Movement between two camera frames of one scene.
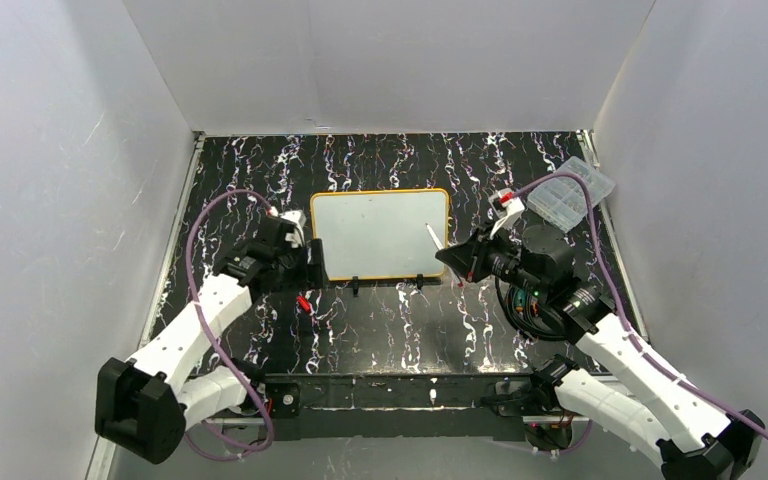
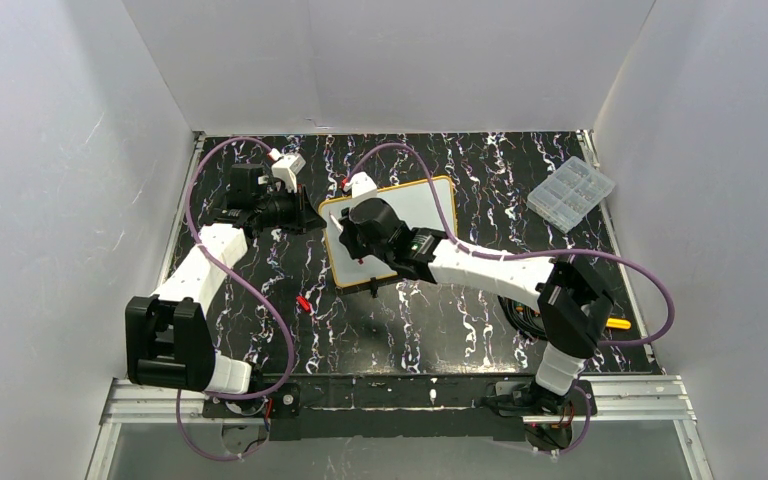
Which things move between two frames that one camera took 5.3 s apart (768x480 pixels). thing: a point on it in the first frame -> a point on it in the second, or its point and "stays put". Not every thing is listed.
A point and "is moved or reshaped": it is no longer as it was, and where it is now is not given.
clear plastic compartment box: (563, 201) stays put
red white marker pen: (437, 243) is moved or reshaped
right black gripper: (478, 256) -> (347, 240)
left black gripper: (316, 263) -> (299, 210)
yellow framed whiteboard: (381, 234) is moved or reshaped
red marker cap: (304, 303) stays put
